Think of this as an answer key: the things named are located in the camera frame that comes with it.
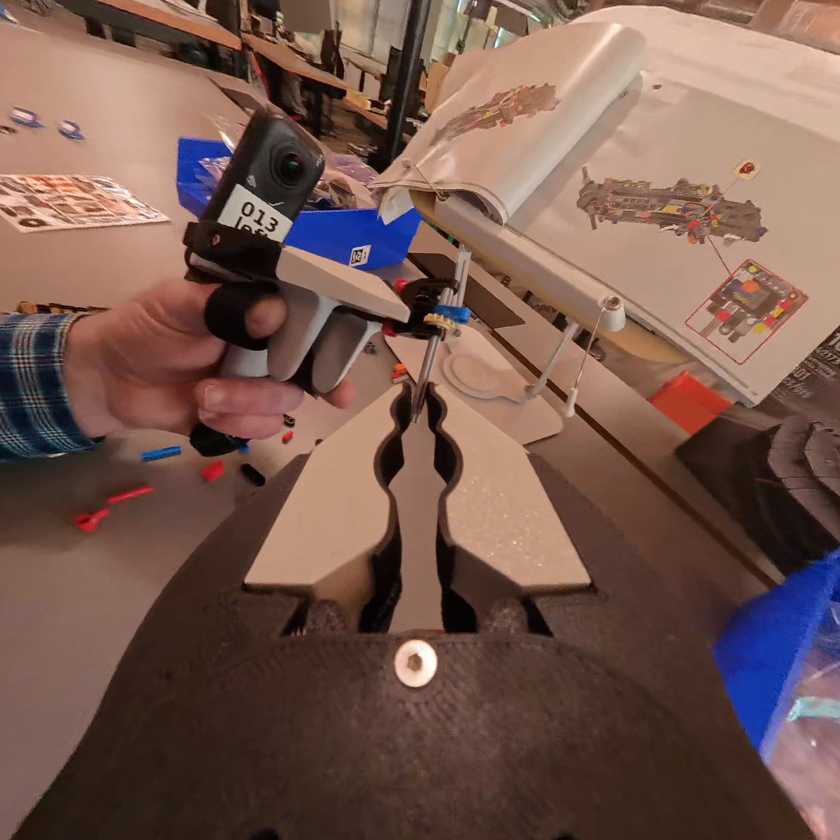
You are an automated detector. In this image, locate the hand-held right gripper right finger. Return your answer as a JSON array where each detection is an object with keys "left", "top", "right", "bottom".
[{"left": 430, "top": 384, "right": 595, "bottom": 634}]

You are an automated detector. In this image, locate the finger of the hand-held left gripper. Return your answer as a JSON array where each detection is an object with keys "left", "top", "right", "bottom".
[{"left": 274, "top": 244, "right": 412, "bottom": 324}]

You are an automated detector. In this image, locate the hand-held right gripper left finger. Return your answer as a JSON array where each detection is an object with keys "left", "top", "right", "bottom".
[{"left": 244, "top": 382, "right": 406, "bottom": 634}]

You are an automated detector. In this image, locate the small lego subassembly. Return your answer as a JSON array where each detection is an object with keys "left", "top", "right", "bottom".
[{"left": 382, "top": 244, "right": 472, "bottom": 424}]

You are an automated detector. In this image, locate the person's left forearm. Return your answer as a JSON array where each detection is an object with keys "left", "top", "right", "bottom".
[{"left": 0, "top": 310, "right": 102, "bottom": 462}]

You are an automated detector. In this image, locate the clear bag of lego parts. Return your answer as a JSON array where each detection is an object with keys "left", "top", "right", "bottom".
[
  {"left": 308, "top": 147, "right": 395, "bottom": 212},
  {"left": 761, "top": 610, "right": 840, "bottom": 840}
]

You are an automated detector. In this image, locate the black lego set box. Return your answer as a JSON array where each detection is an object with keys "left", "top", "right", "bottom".
[{"left": 675, "top": 315, "right": 840, "bottom": 575}]

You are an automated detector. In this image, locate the lego instruction booklet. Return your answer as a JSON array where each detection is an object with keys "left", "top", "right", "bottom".
[{"left": 367, "top": 7, "right": 840, "bottom": 408}]

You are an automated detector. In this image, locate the person's left hand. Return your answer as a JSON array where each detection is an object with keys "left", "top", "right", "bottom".
[{"left": 66, "top": 279, "right": 357, "bottom": 441}]

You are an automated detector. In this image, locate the blue plastic bin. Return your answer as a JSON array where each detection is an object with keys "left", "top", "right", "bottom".
[
  {"left": 176, "top": 136, "right": 422, "bottom": 271},
  {"left": 712, "top": 548, "right": 840, "bottom": 762}
]

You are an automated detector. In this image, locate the white book stand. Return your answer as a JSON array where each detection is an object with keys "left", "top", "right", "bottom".
[{"left": 382, "top": 193, "right": 664, "bottom": 445}]

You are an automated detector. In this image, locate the black metal pole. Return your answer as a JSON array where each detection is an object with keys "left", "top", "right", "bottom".
[{"left": 384, "top": 0, "right": 434, "bottom": 165}]

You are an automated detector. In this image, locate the sticker sheet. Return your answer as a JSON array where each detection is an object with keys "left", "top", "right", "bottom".
[{"left": 0, "top": 174, "right": 172, "bottom": 232}]

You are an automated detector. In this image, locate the orange box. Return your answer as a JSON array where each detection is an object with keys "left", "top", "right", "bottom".
[{"left": 650, "top": 371, "right": 732, "bottom": 434}]

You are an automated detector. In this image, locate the black table cable hatch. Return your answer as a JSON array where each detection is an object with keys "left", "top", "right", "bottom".
[
  {"left": 410, "top": 252, "right": 526, "bottom": 329},
  {"left": 209, "top": 77, "right": 273, "bottom": 112}
]

